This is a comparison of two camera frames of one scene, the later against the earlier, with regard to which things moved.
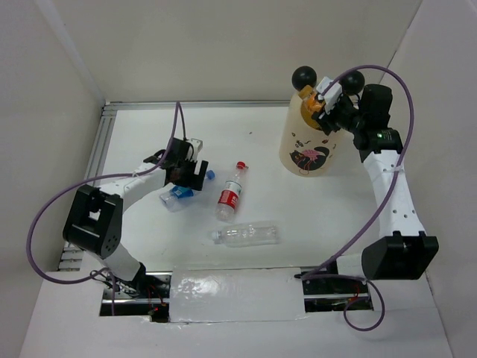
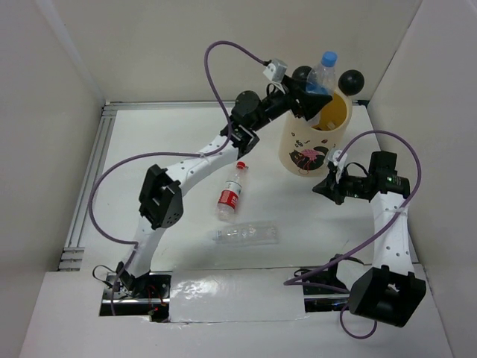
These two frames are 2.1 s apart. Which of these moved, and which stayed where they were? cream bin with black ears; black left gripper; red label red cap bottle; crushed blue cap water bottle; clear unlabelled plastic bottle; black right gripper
Moved: black right gripper; black left gripper; crushed blue cap water bottle
Stayed: cream bin with black ears; clear unlabelled plastic bottle; red label red cap bottle
